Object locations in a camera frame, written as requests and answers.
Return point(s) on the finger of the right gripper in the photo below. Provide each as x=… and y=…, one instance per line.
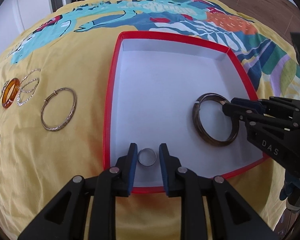
x=250, y=102
x=245, y=113

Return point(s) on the amber orange bangle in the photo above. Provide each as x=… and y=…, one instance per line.
x=10, y=92

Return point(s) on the white bedroom door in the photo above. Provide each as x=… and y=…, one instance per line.
x=32, y=11

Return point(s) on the red white shallow box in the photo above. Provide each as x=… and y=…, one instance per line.
x=154, y=80

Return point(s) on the wooden headboard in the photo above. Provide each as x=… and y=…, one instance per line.
x=275, y=19

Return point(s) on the thin gold bangle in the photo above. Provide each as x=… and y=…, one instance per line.
x=58, y=109

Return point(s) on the right gloved hand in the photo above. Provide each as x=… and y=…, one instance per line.
x=291, y=192

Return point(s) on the yellow dinosaur print bedspread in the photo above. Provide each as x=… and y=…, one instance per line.
x=34, y=163

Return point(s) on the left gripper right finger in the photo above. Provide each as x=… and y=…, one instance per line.
x=209, y=207

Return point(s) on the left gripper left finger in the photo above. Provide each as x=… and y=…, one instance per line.
x=86, y=201

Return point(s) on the dark brown bangle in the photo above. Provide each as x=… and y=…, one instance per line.
x=210, y=123

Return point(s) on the silver hair clip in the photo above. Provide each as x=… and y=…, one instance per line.
x=3, y=88

